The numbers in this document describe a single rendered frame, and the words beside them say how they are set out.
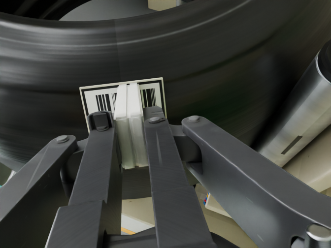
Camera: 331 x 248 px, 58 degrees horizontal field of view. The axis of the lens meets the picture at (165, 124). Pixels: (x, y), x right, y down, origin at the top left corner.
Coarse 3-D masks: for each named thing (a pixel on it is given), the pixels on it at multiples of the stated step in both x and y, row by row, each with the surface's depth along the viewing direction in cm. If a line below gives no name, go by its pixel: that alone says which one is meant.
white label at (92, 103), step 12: (108, 84) 21; (120, 84) 21; (144, 84) 21; (156, 84) 22; (84, 96) 21; (96, 96) 21; (108, 96) 22; (144, 96) 22; (156, 96) 22; (84, 108) 22; (96, 108) 22; (108, 108) 22
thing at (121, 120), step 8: (120, 88) 20; (120, 96) 18; (128, 96) 19; (120, 104) 17; (128, 104) 17; (120, 112) 16; (128, 112) 16; (120, 120) 15; (128, 120) 15; (120, 128) 15; (128, 128) 15; (120, 136) 15; (128, 136) 15; (120, 144) 15; (128, 144) 15; (128, 152) 16; (128, 160) 16; (128, 168) 16
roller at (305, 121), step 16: (320, 64) 22; (304, 80) 24; (320, 80) 22; (288, 96) 28; (304, 96) 24; (320, 96) 23; (288, 112) 27; (304, 112) 25; (320, 112) 24; (272, 128) 31; (288, 128) 29; (304, 128) 27; (320, 128) 27; (256, 144) 37; (272, 144) 32; (288, 144) 30; (304, 144) 30; (272, 160) 35; (288, 160) 35
